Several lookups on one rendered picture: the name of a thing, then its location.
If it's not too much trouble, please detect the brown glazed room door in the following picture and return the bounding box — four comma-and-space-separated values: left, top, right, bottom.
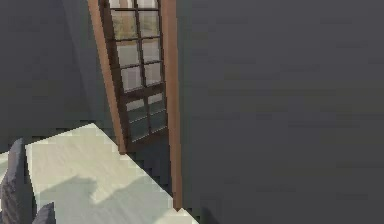
87, 0, 184, 212

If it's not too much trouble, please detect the grey rock-like object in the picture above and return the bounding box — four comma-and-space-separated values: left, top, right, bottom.
0, 137, 57, 224

